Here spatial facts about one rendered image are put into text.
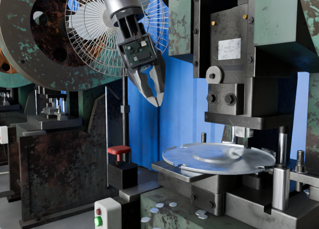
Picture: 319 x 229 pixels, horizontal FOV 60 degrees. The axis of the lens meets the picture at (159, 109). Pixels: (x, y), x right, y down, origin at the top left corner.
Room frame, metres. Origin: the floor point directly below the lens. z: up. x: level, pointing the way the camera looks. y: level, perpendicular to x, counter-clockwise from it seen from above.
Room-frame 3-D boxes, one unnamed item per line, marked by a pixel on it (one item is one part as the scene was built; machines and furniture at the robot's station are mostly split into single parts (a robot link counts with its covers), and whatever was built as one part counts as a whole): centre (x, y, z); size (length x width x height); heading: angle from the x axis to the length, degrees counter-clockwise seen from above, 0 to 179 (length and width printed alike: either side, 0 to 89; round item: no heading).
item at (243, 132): (0.79, -0.24, 0.84); 0.05 x 0.03 x 0.04; 39
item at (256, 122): (0.80, -0.26, 0.86); 0.20 x 0.16 x 0.05; 39
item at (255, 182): (0.80, -0.26, 0.72); 0.20 x 0.16 x 0.03; 39
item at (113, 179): (0.90, 0.12, 0.62); 0.10 x 0.06 x 0.20; 39
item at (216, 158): (0.72, -0.15, 0.78); 0.29 x 0.29 x 0.01
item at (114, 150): (0.91, 0.13, 0.72); 0.07 x 0.06 x 0.08; 129
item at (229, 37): (0.77, -0.22, 1.04); 0.17 x 0.15 x 0.30; 129
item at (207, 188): (0.69, -0.12, 0.72); 0.25 x 0.14 x 0.14; 129
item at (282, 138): (0.78, -0.35, 0.81); 0.02 x 0.02 x 0.14
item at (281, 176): (0.58, -0.26, 0.75); 0.03 x 0.03 x 0.10; 39
